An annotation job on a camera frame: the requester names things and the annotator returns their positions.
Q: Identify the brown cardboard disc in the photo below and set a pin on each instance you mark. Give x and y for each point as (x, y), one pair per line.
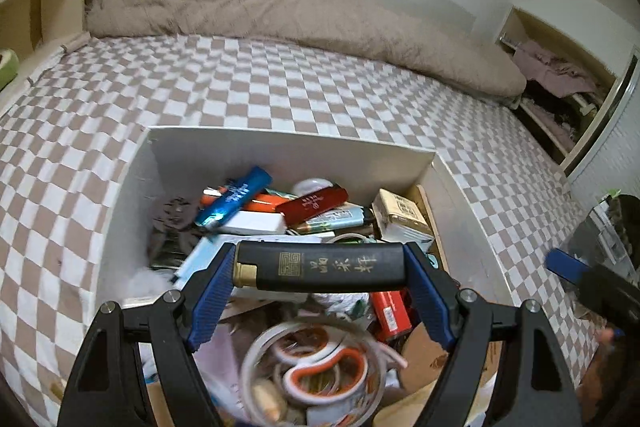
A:
(430, 357)

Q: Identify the orange lighter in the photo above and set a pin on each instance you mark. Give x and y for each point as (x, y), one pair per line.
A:
(210, 197)

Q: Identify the shiny blue lighter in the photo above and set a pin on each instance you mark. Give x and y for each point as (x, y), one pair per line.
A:
(235, 199)

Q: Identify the white orange scissors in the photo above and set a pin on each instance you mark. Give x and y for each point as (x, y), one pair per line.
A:
(320, 351)

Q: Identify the pink notepad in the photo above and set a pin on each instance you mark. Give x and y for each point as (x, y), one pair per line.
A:
(220, 357)

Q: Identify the teal white lighter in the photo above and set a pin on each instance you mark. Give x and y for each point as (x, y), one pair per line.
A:
(340, 218)

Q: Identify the crumpled white paper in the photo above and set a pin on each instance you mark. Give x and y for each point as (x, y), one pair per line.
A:
(345, 304)

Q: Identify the green avocado plush toy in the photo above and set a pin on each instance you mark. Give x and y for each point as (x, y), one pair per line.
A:
(7, 67)

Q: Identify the beige fluffy duvet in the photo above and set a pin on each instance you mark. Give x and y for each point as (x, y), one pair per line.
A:
(250, 7)

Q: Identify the black hair claw clip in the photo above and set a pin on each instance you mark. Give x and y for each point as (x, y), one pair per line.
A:
(172, 217)

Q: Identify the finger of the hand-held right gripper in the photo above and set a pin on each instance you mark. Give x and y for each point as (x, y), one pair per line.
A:
(565, 264)

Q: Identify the wooden wardrobe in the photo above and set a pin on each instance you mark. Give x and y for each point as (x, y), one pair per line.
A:
(595, 57)

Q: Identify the cream small carton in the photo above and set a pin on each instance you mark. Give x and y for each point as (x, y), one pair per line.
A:
(400, 212)

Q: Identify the pink clothes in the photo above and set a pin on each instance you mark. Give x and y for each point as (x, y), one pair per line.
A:
(555, 69)

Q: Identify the black lighter with gold print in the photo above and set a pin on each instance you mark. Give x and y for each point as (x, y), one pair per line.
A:
(320, 267)

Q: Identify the brown white checkered bed sheet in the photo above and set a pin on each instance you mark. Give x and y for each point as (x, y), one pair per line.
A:
(75, 132)

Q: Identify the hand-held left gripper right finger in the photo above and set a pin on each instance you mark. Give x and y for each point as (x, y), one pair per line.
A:
(430, 297)

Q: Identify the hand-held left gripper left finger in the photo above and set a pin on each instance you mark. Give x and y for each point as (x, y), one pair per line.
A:
(210, 302)

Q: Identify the dark red lighter white print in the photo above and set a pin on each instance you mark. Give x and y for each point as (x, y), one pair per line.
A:
(312, 205)

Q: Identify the white blue paper leaflet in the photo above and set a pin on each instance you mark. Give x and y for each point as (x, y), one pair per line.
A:
(200, 257)

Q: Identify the white round knob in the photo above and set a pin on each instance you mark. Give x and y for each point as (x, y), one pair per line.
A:
(312, 186)

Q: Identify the white cardboard box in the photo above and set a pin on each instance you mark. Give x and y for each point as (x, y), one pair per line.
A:
(280, 157)

